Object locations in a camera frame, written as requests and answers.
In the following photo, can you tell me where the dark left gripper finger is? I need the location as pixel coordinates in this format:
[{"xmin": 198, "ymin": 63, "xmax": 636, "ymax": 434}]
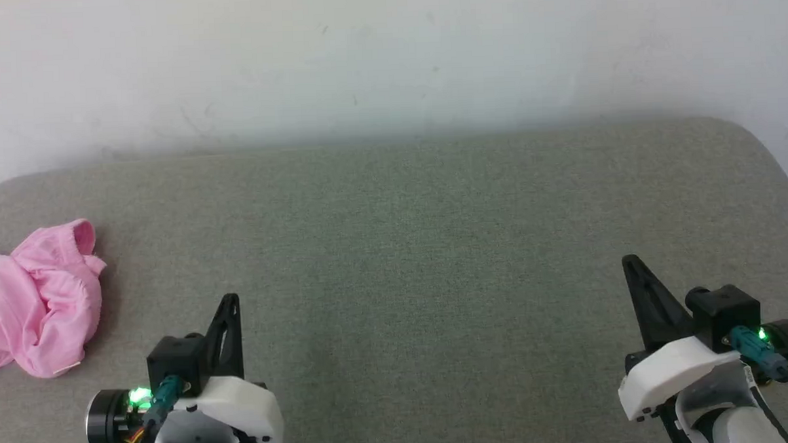
[{"xmin": 202, "ymin": 293, "xmax": 245, "ymax": 380}]

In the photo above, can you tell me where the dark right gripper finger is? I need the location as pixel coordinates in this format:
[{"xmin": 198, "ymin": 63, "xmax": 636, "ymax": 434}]
[{"xmin": 620, "ymin": 252, "xmax": 696, "ymax": 354}]

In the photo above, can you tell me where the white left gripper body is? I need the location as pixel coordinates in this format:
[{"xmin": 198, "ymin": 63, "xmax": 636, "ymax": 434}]
[{"xmin": 174, "ymin": 374, "xmax": 286, "ymax": 443}]

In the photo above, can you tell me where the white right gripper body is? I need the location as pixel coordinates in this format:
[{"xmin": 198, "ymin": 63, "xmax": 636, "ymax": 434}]
[{"xmin": 616, "ymin": 332, "xmax": 747, "ymax": 424}]

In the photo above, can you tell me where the pink garment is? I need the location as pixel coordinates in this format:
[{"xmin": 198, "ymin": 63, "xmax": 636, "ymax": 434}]
[{"xmin": 0, "ymin": 218, "xmax": 111, "ymax": 381}]

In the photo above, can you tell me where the grey-green fabric sofa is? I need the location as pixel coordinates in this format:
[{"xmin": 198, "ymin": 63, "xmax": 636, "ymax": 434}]
[{"xmin": 0, "ymin": 113, "xmax": 788, "ymax": 443}]

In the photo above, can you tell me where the left arm cable teal plug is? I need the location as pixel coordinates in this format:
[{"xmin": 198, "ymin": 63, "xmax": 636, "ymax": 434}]
[{"xmin": 121, "ymin": 375, "xmax": 185, "ymax": 443}]

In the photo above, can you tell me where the arm cable teal plug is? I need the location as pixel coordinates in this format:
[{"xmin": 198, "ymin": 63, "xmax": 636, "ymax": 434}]
[
  {"xmin": 121, "ymin": 375, "xmax": 185, "ymax": 443},
  {"xmin": 727, "ymin": 324, "xmax": 788, "ymax": 404}
]

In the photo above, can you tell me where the right arm cable teal plug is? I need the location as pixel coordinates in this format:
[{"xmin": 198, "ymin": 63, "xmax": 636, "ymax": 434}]
[{"xmin": 727, "ymin": 324, "xmax": 788, "ymax": 404}]

